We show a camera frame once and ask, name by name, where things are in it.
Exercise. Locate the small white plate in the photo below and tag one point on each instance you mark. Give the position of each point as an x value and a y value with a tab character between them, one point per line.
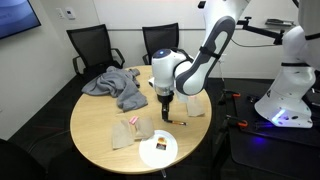
150	156

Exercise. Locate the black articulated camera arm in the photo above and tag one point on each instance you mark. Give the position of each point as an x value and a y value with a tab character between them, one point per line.
260	31

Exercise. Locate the black orange marker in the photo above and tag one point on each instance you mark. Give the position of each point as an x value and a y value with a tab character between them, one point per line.
178	122

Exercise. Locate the whiteboard marker tray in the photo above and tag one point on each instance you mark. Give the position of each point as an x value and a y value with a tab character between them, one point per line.
280	22

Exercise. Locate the pink sugar packet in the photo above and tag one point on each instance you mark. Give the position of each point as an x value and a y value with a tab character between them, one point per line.
133	120

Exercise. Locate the small orange wrapped candy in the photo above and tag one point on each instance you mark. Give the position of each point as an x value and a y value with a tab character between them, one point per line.
162	139

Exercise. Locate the white wall thermostat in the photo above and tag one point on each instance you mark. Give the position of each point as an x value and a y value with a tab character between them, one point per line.
70	13

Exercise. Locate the orange black bar clamp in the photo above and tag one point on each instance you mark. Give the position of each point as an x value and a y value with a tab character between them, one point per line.
236	95
242	123

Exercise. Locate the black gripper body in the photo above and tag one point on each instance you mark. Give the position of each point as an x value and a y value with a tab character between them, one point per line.
165	98

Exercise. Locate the small dark wrapped candy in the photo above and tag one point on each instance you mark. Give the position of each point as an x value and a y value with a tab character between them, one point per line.
161	146

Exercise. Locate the white light switch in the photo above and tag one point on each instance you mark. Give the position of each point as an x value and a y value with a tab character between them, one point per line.
60	13

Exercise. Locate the wall television screen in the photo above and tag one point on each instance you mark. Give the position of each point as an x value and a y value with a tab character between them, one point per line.
16	15

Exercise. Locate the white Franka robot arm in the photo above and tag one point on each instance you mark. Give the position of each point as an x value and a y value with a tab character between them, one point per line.
206	56

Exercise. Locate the grey hoodie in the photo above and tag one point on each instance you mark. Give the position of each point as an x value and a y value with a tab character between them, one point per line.
116	85

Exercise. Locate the black mesh office chair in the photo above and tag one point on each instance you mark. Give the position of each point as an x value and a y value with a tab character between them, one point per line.
93	43
161	36

